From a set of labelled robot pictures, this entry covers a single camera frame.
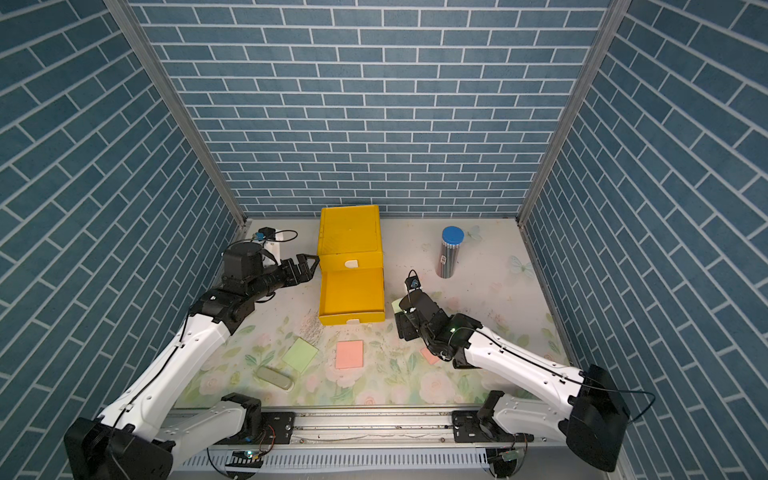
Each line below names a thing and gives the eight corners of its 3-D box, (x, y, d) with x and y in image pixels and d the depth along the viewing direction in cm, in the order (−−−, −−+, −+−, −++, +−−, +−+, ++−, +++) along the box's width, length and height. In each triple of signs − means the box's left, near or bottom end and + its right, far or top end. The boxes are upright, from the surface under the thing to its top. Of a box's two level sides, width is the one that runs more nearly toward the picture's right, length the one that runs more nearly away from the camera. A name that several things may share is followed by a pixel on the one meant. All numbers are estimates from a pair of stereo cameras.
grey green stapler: (257, 377, 83) (253, 374, 81) (263, 367, 85) (260, 364, 83) (288, 392, 81) (285, 389, 79) (294, 381, 83) (291, 378, 80)
